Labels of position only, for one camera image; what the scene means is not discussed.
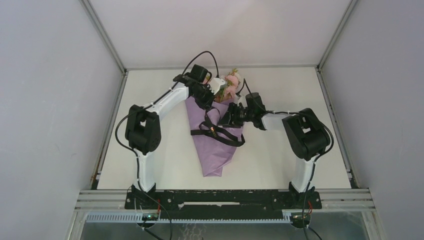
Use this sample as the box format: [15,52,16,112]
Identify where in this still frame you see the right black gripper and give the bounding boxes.
[217,101,255,128]

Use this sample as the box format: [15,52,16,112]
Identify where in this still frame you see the black ribbon strap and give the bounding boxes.
[190,107,246,148]

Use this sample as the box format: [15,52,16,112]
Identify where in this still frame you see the fake flower bouquet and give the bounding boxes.
[214,68,242,103]

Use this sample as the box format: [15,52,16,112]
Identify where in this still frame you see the purple pink wrapping paper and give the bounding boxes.
[185,97,237,177]

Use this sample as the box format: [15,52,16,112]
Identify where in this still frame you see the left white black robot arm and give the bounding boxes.
[124,65,226,209]

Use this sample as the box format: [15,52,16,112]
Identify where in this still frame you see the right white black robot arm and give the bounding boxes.
[218,92,334,208]

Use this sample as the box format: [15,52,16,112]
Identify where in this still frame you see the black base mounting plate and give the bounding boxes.
[124,188,322,219]

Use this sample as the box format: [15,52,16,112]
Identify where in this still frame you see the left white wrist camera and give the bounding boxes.
[207,77,227,95]

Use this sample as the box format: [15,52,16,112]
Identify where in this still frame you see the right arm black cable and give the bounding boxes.
[236,78,335,240]

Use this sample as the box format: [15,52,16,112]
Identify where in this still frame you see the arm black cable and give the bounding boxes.
[114,50,220,240]
[236,78,335,240]

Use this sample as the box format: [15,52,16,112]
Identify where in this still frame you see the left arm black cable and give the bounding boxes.
[114,50,220,240]

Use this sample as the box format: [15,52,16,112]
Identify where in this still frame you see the aluminium frame rail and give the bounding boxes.
[75,188,376,212]

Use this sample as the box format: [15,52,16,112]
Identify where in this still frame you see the white slotted cable duct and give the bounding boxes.
[85,211,302,224]

